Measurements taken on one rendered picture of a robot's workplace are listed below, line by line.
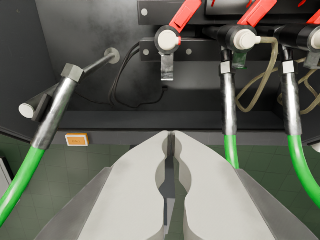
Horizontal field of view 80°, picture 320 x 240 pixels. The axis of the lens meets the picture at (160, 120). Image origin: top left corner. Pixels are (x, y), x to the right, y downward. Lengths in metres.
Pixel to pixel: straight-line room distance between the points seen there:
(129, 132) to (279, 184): 1.87
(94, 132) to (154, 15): 0.30
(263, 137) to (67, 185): 1.91
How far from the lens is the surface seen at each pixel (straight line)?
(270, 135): 0.53
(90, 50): 0.56
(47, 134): 0.23
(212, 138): 0.49
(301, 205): 2.52
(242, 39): 0.22
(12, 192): 0.24
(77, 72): 0.24
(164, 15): 0.37
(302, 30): 0.28
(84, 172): 1.99
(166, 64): 0.23
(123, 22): 0.53
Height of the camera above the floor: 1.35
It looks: 63 degrees down
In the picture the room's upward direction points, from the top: 177 degrees counter-clockwise
